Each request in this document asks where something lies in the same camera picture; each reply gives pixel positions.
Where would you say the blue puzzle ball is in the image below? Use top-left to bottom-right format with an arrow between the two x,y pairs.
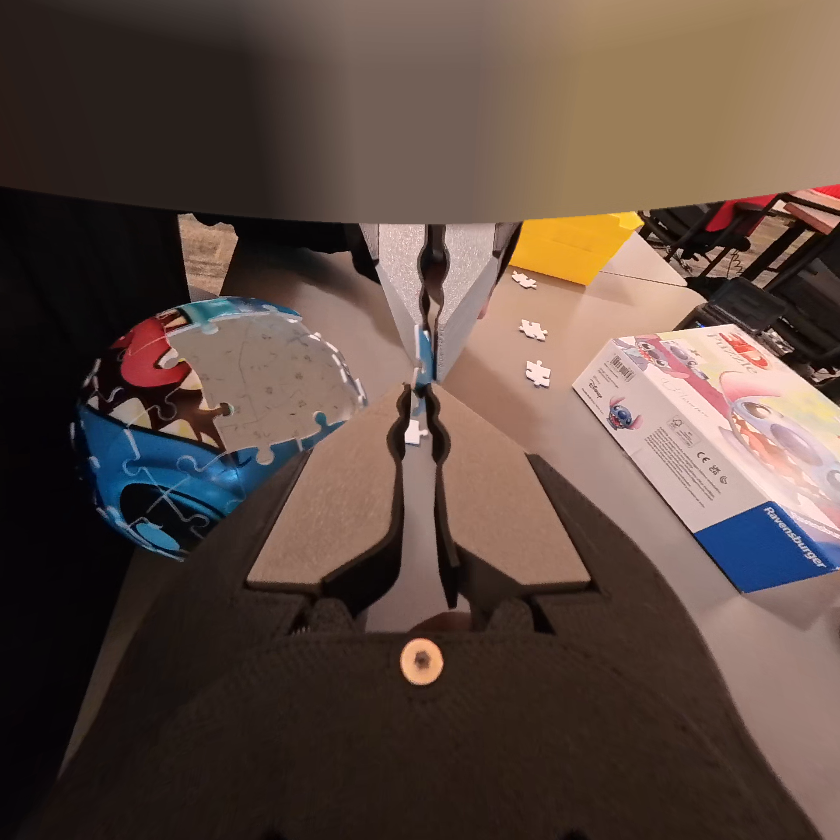
70,296 -> 370,563

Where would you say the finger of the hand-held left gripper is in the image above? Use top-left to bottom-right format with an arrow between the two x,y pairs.
358,223 -> 439,366
430,223 -> 500,386

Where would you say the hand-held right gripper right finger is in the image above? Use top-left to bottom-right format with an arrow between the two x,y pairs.
425,386 -> 593,610

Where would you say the black office chair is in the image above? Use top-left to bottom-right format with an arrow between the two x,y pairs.
640,193 -> 840,283

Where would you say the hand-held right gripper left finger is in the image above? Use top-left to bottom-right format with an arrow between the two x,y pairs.
245,382 -> 414,616

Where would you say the yellow storage box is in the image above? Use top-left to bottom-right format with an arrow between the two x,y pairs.
508,211 -> 645,287

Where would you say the black equipment case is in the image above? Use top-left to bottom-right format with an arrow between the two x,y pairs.
675,276 -> 840,378

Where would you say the printed puzzle box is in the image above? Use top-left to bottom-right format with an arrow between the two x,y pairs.
571,324 -> 840,595

